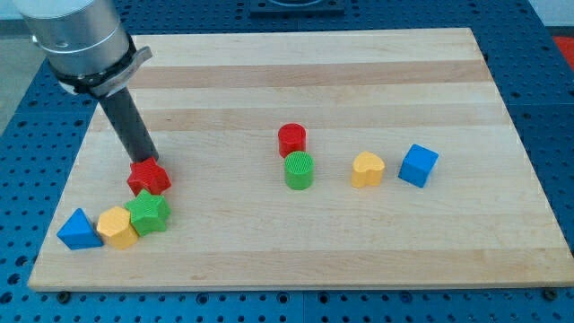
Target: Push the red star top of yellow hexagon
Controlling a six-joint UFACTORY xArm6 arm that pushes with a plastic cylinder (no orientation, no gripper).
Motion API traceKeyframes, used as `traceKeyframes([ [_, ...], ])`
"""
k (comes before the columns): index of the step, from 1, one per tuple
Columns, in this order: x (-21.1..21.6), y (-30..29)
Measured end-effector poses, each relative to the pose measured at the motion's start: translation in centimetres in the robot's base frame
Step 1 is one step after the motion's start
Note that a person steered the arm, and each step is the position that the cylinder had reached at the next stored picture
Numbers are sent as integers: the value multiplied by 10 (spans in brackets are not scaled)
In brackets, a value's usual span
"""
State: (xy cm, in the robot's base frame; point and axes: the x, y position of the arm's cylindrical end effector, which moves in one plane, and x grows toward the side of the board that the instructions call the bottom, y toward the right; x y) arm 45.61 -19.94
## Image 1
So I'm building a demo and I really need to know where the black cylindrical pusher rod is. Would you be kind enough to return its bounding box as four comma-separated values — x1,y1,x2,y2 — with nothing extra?
99,88,159,162

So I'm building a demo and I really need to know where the red star block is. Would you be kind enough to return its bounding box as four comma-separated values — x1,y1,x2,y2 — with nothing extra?
126,157,171,196

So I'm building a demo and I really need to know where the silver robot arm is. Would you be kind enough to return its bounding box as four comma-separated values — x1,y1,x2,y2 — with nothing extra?
13,0,159,162

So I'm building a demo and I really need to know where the green star block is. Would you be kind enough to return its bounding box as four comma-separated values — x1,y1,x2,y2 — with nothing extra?
124,189,171,236

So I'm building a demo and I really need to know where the yellow hexagon block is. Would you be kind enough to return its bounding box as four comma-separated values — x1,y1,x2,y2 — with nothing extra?
97,206,139,249

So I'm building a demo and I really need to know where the blue triangle block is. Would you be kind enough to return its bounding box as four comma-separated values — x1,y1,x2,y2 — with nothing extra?
57,208,103,250

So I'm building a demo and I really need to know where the red cylinder block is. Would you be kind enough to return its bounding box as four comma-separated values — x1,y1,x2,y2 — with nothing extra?
277,123,307,158

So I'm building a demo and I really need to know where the green cylinder block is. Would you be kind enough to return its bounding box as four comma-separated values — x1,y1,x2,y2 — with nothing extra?
284,151,314,190

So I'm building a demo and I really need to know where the yellow heart block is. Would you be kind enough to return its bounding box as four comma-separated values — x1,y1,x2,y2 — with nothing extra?
351,151,386,188

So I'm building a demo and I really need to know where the wooden board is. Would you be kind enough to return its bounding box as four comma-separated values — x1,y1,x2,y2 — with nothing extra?
29,28,573,292

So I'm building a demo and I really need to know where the blue cube block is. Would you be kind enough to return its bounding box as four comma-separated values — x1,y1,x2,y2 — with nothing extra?
398,144,439,188

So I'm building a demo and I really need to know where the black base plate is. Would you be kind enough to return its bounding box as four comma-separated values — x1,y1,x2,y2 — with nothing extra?
248,0,347,16

